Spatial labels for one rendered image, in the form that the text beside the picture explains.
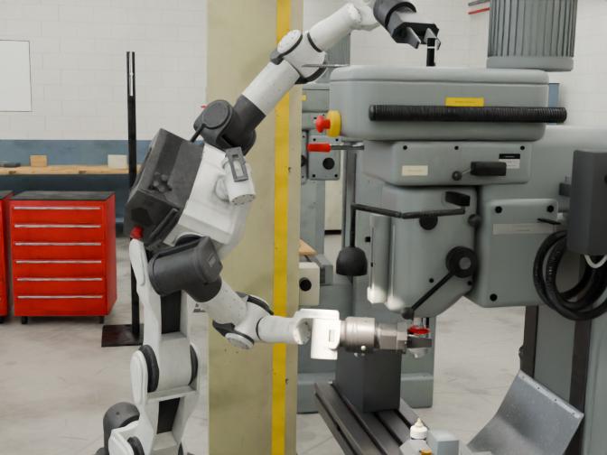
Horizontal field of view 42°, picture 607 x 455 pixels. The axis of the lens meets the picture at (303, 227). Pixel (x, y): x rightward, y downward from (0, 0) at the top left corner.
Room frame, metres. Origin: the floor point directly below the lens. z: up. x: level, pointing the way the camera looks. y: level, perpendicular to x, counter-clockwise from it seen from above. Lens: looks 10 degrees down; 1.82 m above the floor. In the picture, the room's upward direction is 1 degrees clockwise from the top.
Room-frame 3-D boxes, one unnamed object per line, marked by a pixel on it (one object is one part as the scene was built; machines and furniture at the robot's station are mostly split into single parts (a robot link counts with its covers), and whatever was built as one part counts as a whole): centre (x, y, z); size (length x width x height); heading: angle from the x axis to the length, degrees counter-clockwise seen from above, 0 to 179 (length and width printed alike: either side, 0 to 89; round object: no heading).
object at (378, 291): (1.83, -0.18, 1.45); 0.04 x 0.04 x 0.21; 13
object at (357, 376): (2.27, -0.20, 1.02); 0.22 x 0.12 x 0.20; 19
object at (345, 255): (1.75, -0.11, 1.46); 0.07 x 0.07 x 0.06
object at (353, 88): (1.86, -0.30, 1.81); 0.47 x 0.26 x 0.16; 103
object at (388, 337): (1.87, -0.20, 1.24); 0.13 x 0.12 x 0.10; 175
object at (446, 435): (1.69, -0.33, 1.04); 0.06 x 0.05 x 0.06; 10
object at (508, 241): (1.90, -0.48, 1.47); 0.24 x 0.19 x 0.26; 13
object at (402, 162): (1.87, -0.33, 1.68); 0.34 x 0.24 x 0.10; 103
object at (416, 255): (1.86, -0.29, 1.47); 0.21 x 0.19 x 0.32; 13
